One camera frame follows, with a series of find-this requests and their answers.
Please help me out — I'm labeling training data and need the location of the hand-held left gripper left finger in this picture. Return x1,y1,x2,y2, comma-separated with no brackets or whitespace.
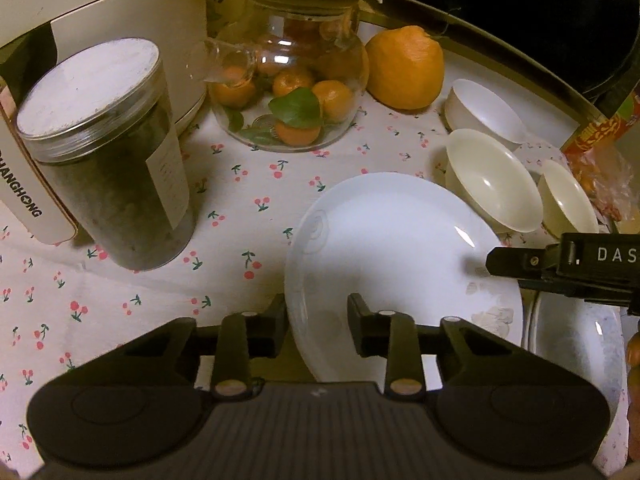
125,292,289,399

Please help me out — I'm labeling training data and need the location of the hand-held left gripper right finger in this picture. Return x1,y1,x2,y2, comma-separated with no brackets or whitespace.
347,292,522,397

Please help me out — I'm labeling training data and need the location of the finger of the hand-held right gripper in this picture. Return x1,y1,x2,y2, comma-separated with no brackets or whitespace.
486,243,564,281

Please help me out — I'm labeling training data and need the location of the cream white bowl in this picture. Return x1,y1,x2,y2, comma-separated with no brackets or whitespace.
444,128,545,235
443,78,527,152
537,159,601,239

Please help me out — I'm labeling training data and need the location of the white plate with blue pattern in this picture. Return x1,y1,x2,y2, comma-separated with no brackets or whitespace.
527,290,627,413

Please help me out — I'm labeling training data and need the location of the white plate with faint print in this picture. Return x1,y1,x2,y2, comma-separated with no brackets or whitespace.
284,172,525,384

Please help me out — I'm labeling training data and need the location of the person's right hand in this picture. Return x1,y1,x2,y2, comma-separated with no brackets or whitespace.
624,332,640,461

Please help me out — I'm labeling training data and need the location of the clear plastic snack bag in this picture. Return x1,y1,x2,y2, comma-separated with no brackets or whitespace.
575,149,640,233

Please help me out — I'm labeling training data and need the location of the cherry print tablecloth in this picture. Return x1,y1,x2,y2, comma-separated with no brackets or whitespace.
0,7,632,467

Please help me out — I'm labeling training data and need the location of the red printed snack package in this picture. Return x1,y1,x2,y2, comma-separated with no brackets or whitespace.
560,89,640,162

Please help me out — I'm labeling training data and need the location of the green leaf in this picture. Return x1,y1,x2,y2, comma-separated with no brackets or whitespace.
268,87,322,129

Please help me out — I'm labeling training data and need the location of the pile of kumquats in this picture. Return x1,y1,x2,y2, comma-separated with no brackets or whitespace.
209,15,369,147

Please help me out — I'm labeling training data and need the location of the orange citrus fruit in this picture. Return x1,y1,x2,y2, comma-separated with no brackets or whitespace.
364,25,446,111

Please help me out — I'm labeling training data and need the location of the plastic jar with dark contents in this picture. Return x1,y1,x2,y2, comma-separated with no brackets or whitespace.
15,38,197,272

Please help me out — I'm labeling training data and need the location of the black microwave oven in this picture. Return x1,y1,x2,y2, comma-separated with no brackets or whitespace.
382,0,640,107

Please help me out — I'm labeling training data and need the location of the glass teapot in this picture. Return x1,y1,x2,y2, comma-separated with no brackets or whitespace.
187,0,371,152

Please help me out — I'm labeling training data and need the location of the white kitchen appliance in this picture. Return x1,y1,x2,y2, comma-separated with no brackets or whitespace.
0,0,209,246

